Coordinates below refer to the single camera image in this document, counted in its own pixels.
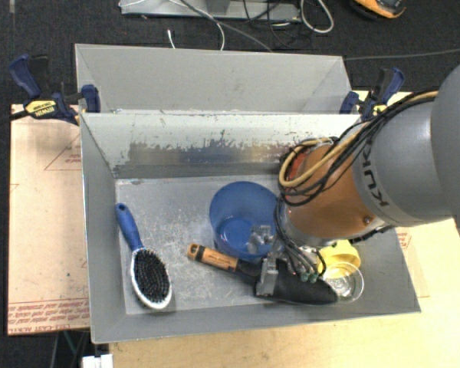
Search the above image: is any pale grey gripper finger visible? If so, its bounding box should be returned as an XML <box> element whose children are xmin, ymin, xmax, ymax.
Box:
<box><xmin>247</xmin><ymin>224</ymin><xmax>275</xmax><ymax>255</ymax></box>
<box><xmin>255</xmin><ymin>257</ymin><xmax>281</xmax><ymax>297</ymax></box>

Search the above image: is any blue bowl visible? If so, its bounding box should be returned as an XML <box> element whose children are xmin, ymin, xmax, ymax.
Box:
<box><xmin>209</xmin><ymin>181</ymin><xmax>283</xmax><ymax>262</ymax></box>

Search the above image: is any yellow plastic cup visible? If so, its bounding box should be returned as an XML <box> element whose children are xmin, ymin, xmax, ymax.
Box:
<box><xmin>317</xmin><ymin>241</ymin><xmax>362</xmax><ymax>280</ymax></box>

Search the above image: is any clear glass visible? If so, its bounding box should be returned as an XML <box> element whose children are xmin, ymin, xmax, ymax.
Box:
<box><xmin>322</xmin><ymin>262</ymin><xmax>366</xmax><ymax>304</ymax></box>

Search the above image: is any grey metal bin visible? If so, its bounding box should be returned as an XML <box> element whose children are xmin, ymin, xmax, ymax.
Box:
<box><xmin>74</xmin><ymin>43</ymin><xmax>422</xmax><ymax>345</ymax></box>

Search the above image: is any blue and white hairbrush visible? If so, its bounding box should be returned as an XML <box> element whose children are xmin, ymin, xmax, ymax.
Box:
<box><xmin>113</xmin><ymin>202</ymin><xmax>174</xmax><ymax>311</ymax></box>

